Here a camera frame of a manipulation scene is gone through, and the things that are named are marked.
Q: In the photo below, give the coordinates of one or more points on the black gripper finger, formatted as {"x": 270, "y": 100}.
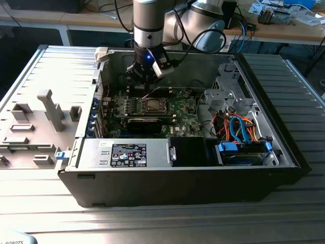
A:
{"x": 155, "y": 81}
{"x": 135, "y": 75}

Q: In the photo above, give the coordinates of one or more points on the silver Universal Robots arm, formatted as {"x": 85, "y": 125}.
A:
{"x": 147, "y": 15}

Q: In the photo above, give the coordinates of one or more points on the CPU cooler with fins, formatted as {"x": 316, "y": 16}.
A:
{"x": 265, "y": 16}

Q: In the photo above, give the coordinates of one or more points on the beige plastic clip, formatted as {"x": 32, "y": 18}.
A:
{"x": 101, "y": 53}

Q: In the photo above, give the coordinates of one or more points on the green motherboard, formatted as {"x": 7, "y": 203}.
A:
{"x": 185, "y": 114}

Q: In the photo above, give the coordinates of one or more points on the graphics card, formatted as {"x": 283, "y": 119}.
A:
{"x": 143, "y": 125}

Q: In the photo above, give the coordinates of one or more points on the silver metal drive cage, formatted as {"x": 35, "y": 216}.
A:
{"x": 221, "y": 95}

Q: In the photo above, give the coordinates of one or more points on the wooden desk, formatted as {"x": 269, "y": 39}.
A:
{"x": 83, "y": 19}

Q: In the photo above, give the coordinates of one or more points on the black plastic shroud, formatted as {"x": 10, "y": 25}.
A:
{"x": 188, "y": 152}

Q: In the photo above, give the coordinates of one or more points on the white barcode tag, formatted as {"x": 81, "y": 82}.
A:
{"x": 225, "y": 47}

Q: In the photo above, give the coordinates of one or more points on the grey power supply unit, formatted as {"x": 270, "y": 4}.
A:
{"x": 91, "y": 152}

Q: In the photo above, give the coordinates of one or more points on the black box on desk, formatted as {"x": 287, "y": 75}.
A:
{"x": 229, "y": 15}

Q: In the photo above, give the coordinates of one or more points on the blue disk carrier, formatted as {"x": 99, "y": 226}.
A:
{"x": 228, "y": 147}

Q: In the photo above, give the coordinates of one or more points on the black open PC case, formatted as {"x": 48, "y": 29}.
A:
{"x": 165, "y": 185}

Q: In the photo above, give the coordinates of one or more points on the blue case latch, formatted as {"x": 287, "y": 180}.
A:
{"x": 59, "y": 155}

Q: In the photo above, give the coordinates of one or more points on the dark monitor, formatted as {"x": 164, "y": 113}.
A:
{"x": 43, "y": 5}

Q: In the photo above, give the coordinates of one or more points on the grey parts rack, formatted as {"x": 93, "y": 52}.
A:
{"x": 30, "y": 122}

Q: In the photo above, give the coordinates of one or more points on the grey metal drive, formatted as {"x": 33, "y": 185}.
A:
{"x": 281, "y": 17}

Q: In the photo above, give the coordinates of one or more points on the blue plastic box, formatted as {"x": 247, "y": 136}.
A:
{"x": 299, "y": 2}

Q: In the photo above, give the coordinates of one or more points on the clear plastic bag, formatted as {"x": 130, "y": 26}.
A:
{"x": 309, "y": 19}

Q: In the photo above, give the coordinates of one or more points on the pale teach pendant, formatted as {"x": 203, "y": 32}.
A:
{"x": 15, "y": 239}

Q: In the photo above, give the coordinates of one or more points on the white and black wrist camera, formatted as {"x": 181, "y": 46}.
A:
{"x": 162, "y": 69}

